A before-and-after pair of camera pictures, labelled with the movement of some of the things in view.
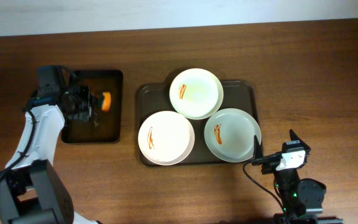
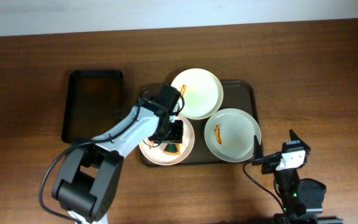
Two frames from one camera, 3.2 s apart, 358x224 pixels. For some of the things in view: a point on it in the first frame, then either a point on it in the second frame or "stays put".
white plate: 229,135 stays put
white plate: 166,137 stays put
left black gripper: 86,103 → 169,137
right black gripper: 272,158 stays put
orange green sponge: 106,101 → 172,149
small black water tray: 105,125 stays put
